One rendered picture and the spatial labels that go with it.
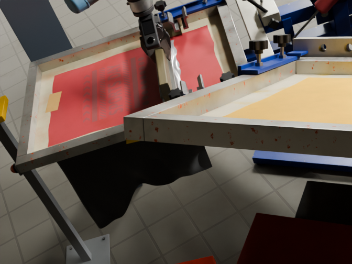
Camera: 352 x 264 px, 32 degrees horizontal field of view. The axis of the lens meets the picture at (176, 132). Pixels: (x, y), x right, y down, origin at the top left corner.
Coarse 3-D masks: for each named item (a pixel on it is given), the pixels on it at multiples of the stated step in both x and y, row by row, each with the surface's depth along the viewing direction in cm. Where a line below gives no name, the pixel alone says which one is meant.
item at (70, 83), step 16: (192, 32) 224; (208, 32) 221; (176, 48) 220; (192, 48) 217; (208, 48) 214; (96, 64) 229; (64, 80) 227; (80, 80) 224; (64, 96) 220; (80, 96) 216
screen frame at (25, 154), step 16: (192, 16) 228; (208, 16) 229; (224, 16) 219; (128, 32) 231; (80, 48) 233; (96, 48) 232; (112, 48) 233; (240, 48) 201; (32, 64) 236; (48, 64) 235; (64, 64) 235; (240, 64) 195; (32, 80) 227; (32, 96) 219; (32, 112) 212; (32, 128) 207; (112, 128) 191; (32, 144) 203; (64, 144) 193; (80, 144) 191; (96, 144) 191; (112, 144) 192; (16, 160) 195; (32, 160) 192; (48, 160) 193
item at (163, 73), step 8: (160, 48) 204; (160, 56) 201; (160, 64) 197; (160, 72) 194; (168, 72) 200; (160, 80) 191; (168, 80) 192; (160, 88) 190; (168, 88) 190; (168, 96) 193
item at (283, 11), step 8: (304, 0) 201; (280, 8) 202; (288, 8) 200; (296, 8) 199; (304, 8) 198; (312, 8) 198; (280, 16) 199; (288, 16) 199; (296, 16) 200; (304, 16) 200; (280, 24) 201
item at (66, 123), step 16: (192, 64) 210; (208, 64) 207; (192, 80) 203; (208, 80) 200; (64, 112) 212; (80, 112) 210; (128, 112) 201; (48, 128) 208; (64, 128) 206; (80, 128) 203; (96, 128) 200; (48, 144) 202
